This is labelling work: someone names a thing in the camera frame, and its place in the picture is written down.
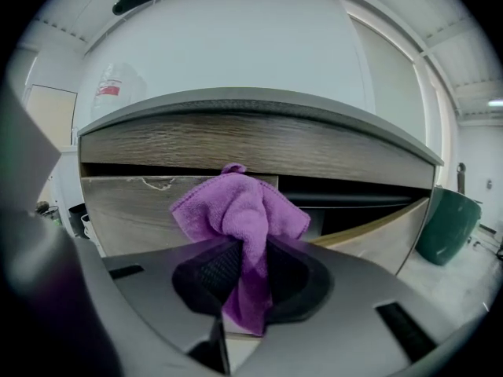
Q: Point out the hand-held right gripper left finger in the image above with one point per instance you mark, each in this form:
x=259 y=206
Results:
x=149 y=289

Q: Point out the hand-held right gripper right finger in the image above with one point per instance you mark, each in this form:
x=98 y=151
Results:
x=353 y=308

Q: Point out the purple cloth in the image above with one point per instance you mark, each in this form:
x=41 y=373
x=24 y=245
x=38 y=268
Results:
x=243 y=218

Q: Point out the dark vanity cabinet black top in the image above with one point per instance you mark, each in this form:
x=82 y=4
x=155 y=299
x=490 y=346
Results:
x=255 y=140

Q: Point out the beige wooden door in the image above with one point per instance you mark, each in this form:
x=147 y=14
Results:
x=53 y=116

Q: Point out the black bin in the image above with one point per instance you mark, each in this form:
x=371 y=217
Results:
x=78 y=218

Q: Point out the dark green tub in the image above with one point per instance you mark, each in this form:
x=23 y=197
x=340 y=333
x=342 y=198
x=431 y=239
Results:
x=448 y=226

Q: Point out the clear water jug red label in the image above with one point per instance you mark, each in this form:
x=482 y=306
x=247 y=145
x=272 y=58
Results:
x=114 y=88

